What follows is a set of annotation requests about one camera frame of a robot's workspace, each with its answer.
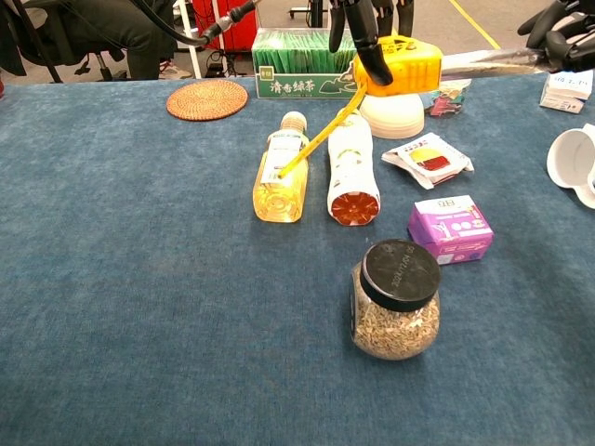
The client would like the round woven rattan coaster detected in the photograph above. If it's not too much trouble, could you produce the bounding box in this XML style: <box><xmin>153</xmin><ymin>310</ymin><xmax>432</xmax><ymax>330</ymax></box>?
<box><xmin>165</xmin><ymin>78</ymin><xmax>249</xmax><ymax>123</ymax></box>

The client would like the white metal frame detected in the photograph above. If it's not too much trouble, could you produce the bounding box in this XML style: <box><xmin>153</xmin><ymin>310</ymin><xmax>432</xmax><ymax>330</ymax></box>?
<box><xmin>174</xmin><ymin>0</ymin><xmax>205</xmax><ymax>80</ymax></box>

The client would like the glass seed jar black lid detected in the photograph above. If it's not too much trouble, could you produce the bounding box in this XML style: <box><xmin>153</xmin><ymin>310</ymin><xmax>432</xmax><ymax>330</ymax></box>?
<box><xmin>349</xmin><ymin>238</ymin><xmax>442</xmax><ymax>362</ymax></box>

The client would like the red cabinet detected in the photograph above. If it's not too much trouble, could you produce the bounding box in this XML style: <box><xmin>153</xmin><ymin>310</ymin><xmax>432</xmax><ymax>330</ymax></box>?
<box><xmin>192</xmin><ymin>0</ymin><xmax>260</xmax><ymax>52</ymax></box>

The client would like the black office chair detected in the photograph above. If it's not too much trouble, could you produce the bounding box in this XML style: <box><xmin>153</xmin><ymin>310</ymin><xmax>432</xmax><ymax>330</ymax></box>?
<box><xmin>13</xmin><ymin>0</ymin><xmax>129</xmax><ymax>84</ymax></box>

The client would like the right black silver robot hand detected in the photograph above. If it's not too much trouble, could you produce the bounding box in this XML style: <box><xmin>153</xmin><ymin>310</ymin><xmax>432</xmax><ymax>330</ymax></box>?
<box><xmin>517</xmin><ymin>0</ymin><xmax>595</xmax><ymax>73</ymax></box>

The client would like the black hose silver coupling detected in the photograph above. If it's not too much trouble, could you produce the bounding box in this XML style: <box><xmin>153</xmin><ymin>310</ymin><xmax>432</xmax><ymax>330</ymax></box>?
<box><xmin>132</xmin><ymin>0</ymin><xmax>258</xmax><ymax>47</ymax></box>

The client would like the white wheeled stand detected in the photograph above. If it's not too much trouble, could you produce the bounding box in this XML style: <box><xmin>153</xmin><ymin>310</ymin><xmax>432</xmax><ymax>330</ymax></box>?
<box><xmin>287</xmin><ymin>0</ymin><xmax>332</xmax><ymax>20</ymax></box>

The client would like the white-labelled tea bottle yellow cap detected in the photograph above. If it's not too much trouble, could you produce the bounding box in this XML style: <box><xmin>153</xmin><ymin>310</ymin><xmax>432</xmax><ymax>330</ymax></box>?
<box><xmin>326</xmin><ymin>106</ymin><xmax>381</xmax><ymax>228</ymax></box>

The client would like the white blue milk carton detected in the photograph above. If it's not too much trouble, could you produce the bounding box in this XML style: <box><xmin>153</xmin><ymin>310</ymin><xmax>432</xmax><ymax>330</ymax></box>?
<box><xmin>538</xmin><ymin>69</ymin><xmax>595</xmax><ymax>115</ymax></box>

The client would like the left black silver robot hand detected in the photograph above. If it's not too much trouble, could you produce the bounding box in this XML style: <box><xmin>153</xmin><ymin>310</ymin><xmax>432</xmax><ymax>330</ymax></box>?
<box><xmin>328</xmin><ymin>0</ymin><xmax>415</xmax><ymax>87</ymax></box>

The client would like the white wrapped cake snack packet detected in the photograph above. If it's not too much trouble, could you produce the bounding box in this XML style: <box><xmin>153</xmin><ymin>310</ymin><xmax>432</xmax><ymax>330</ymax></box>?
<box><xmin>380</xmin><ymin>132</ymin><xmax>475</xmax><ymax>190</ymax></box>

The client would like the yellow tape measure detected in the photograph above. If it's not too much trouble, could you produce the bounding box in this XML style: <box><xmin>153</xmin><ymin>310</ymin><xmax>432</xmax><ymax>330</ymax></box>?
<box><xmin>277</xmin><ymin>35</ymin><xmax>552</xmax><ymax>180</ymax></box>

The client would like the light blue plastic mug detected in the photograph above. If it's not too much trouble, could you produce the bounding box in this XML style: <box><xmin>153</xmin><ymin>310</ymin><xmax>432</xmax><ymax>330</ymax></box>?
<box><xmin>546</xmin><ymin>123</ymin><xmax>595</xmax><ymax>209</ymax></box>

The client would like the dark blue table mat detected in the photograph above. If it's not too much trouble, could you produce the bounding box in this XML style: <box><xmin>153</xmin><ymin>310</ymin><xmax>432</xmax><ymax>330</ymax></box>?
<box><xmin>0</xmin><ymin>69</ymin><xmax>595</xmax><ymax>446</ymax></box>

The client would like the small purple carton box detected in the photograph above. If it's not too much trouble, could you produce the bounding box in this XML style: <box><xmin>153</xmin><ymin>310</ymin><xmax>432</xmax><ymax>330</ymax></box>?
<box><xmin>407</xmin><ymin>194</ymin><xmax>495</xmax><ymax>266</ymax></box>

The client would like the green tea bag box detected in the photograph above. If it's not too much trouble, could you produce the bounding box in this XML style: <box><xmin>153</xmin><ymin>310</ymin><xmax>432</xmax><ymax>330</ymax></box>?
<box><xmin>250</xmin><ymin>27</ymin><xmax>390</xmax><ymax>100</ymax></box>

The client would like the upturned cream bowl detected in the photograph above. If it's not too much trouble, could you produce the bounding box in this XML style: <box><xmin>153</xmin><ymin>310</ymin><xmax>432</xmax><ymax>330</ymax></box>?
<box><xmin>360</xmin><ymin>90</ymin><xmax>426</xmax><ymax>140</ymax></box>

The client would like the clear jar of coloured clips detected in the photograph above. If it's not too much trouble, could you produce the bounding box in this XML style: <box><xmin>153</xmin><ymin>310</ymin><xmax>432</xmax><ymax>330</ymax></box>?
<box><xmin>425</xmin><ymin>78</ymin><xmax>473</xmax><ymax>118</ymax></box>

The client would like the clear bottle of yellow liquid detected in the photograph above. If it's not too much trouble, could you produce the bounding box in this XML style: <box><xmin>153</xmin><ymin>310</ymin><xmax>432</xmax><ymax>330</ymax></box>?
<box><xmin>252</xmin><ymin>111</ymin><xmax>311</xmax><ymax>224</ymax></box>

